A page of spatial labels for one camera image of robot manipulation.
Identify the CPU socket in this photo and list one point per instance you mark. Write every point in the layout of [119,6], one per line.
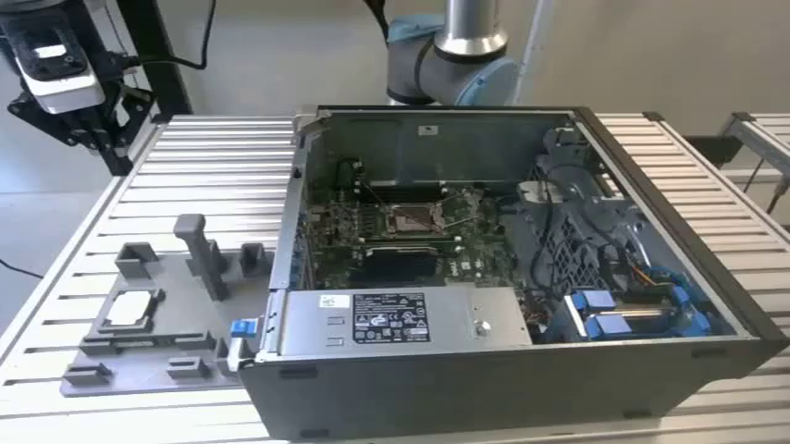
[409,219]

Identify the blue case latch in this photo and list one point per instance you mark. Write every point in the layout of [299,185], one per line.
[242,329]

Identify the grey plastic parts rack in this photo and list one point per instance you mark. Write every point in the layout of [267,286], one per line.
[186,319]

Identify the black plastic fan grille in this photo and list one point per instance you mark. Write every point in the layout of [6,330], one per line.
[581,263]

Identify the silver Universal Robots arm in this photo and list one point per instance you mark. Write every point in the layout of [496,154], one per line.
[469,28]

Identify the silver power supply unit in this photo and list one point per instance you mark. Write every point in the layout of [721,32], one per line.
[450,319]

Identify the silver CPU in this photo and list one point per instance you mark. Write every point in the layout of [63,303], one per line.
[130,309]

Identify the black RAM slot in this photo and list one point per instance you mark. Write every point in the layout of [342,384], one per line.
[410,238]
[446,250]
[407,191]
[407,186]

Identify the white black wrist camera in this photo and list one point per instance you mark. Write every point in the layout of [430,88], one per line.
[59,78]

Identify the black metal stand post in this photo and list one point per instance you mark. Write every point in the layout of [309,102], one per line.
[161,55]

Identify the green RAM stick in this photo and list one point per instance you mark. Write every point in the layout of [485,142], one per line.
[142,344]

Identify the green Dell motherboard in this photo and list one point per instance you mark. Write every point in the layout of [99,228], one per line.
[494,259]

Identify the grey metal drive cage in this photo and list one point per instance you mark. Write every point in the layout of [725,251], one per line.
[469,152]

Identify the blue disk carrier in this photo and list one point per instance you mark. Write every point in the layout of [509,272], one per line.
[596,301]
[612,326]

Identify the black open PC case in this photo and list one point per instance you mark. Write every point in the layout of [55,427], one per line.
[433,393]

